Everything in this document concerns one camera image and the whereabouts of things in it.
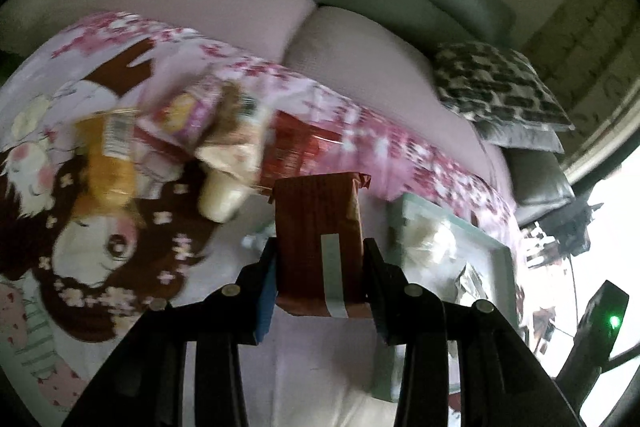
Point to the cream bun packet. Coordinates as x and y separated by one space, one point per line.
220 202

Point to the black and white patterned pillow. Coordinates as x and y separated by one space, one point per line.
500 87

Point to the purple label bread packet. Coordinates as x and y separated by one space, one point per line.
185 117

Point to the brown packet with white stripe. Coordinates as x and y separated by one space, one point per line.
310 227

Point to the yellow cake packet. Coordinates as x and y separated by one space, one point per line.
107 167

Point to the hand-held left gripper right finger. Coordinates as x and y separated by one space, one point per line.
382 307

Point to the dark metal rack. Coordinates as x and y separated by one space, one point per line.
565 227

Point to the beige brown snack packet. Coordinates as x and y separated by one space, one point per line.
235 142

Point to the red snack packet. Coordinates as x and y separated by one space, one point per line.
300 147

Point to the grey pillow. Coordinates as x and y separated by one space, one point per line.
525 139

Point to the printed cartoon blanket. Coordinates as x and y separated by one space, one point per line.
200 267

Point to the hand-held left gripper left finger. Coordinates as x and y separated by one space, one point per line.
265 307

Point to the teal cardboard box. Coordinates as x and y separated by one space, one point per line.
397 219

